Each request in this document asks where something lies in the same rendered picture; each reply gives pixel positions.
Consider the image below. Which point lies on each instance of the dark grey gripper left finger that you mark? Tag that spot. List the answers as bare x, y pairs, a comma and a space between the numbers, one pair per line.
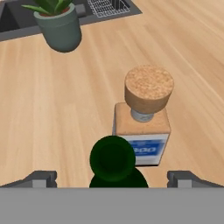
40, 178

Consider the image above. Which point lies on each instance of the square bottle with cork stopper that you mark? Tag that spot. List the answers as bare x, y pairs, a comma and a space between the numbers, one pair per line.
145, 116

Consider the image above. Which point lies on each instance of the dark grey sink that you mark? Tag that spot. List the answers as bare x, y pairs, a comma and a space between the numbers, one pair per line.
17, 20

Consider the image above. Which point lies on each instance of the dark green glass bottle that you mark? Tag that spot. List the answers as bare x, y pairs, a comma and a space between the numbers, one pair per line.
113, 159

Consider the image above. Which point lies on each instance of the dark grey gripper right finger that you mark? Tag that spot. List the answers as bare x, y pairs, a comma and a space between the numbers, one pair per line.
183, 178

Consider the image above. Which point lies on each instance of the potted plant in green pot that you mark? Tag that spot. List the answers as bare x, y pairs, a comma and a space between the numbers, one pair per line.
58, 26

